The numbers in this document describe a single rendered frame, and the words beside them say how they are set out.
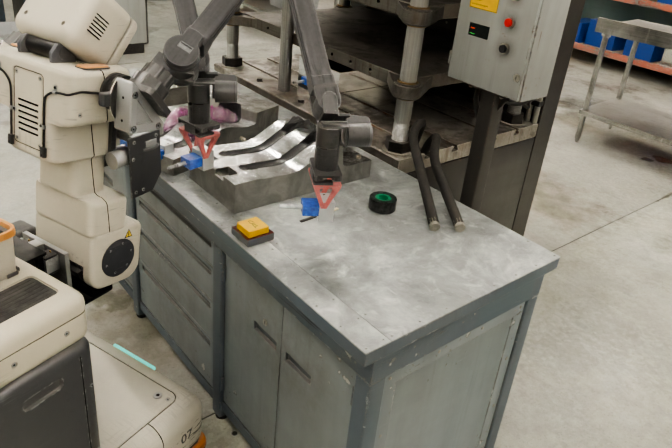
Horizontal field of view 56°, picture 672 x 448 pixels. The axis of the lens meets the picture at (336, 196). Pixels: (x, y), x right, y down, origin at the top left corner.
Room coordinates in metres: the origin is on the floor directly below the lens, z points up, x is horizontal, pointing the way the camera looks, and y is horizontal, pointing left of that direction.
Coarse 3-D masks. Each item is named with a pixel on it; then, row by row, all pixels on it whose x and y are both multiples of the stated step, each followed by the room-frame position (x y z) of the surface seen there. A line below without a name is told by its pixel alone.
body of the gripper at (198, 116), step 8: (192, 104) 1.52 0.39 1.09; (200, 104) 1.52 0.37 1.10; (208, 104) 1.54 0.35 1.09; (192, 112) 1.52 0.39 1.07; (200, 112) 1.52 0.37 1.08; (208, 112) 1.54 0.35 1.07; (184, 120) 1.54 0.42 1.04; (192, 120) 1.52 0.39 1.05; (200, 120) 1.52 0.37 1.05; (208, 120) 1.54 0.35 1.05; (200, 128) 1.49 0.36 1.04; (208, 128) 1.51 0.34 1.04; (216, 128) 1.53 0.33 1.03
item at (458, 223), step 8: (440, 168) 1.79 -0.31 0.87; (440, 176) 1.75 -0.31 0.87; (440, 184) 1.71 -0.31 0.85; (448, 192) 1.67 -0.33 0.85; (448, 200) 1.63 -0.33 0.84; (448, 208) 1.61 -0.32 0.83; (456, 208) 1.59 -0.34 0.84; (456, 216) 1.56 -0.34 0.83; (456, 224) 1.53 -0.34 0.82; (464, 224) 1.53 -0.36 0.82
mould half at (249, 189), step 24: (288, 120) 1.91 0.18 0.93; (240, 144) 1.79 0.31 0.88; (288, 144) 1.77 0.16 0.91; (312, 144) 1.74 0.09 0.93; (216, 168) 1.59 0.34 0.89; (264, 168) 1.63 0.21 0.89; (288, 168) 1.65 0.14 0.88; (360, 168) 1.80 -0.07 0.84; (216, 192) 1.57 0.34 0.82; (240, 192) 1.51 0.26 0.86; (264, 192) 1.56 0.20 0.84; (288, 192) 1.62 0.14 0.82; (312, 192) 1.68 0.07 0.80
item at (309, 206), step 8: (304, 200) 1.35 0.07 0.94; (312, 200) 1.36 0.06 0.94; (280, 208) 1.33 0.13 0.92; (288, 208) 1.33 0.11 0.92; (296, 208) 1.34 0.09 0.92; (304, 208) 1.32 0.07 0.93; (312, 208) 1.33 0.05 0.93; (320, 208) 1.33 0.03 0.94; (328, 208) 1.33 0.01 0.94; (320, 216) 1.33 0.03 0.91; (328, 216) 1.33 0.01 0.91
